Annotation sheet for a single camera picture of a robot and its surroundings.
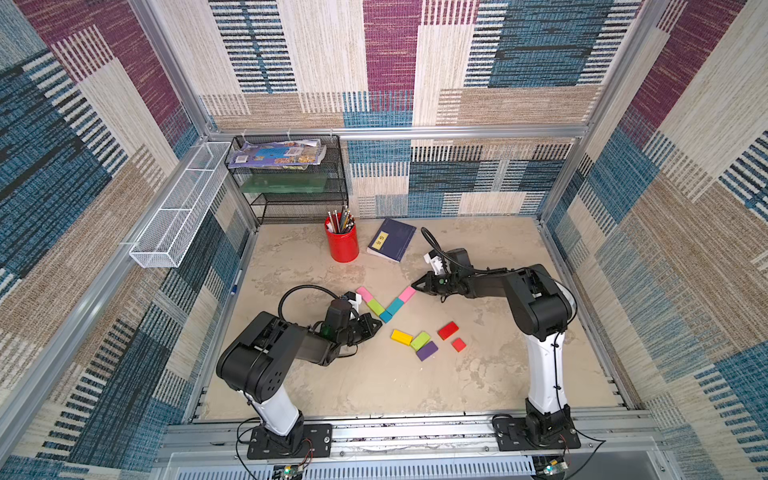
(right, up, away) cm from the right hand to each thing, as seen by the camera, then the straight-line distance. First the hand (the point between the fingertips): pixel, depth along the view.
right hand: (418, 288), depth 102 cm
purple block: (+1, -16, -14) cm, 22 cm away
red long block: (+8, -11, -10) cm, 17 cm away
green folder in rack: (-44, +34, -4) cm, 56 cm away
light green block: (-1, -14, -13) cm, 19 cm away
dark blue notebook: (-9, +16, +12) cm, 22 cm away
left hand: (-11, -10, -10) cm, 18 cm away
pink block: (-4, -2, -3) cm, 5 cm away
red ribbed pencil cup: (-27, +14, +8) cm, 31 cm away
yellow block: (-6, -13, -13) cm, 19 cm away
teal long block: (-8, -5, -5) cm, 11 cm away
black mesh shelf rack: (-45, +29, +17) cm, 57 cm away
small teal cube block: (-11, -8, -8) cm, 16 cm away
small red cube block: (+11, -15, -13) cm, 22 cm away
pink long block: (-17, -2, -4) cm, 18 cm away
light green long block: (-13, -6, -7) cm, 16 cm away
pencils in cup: (-26, +22, +1) cm, 34 cm away
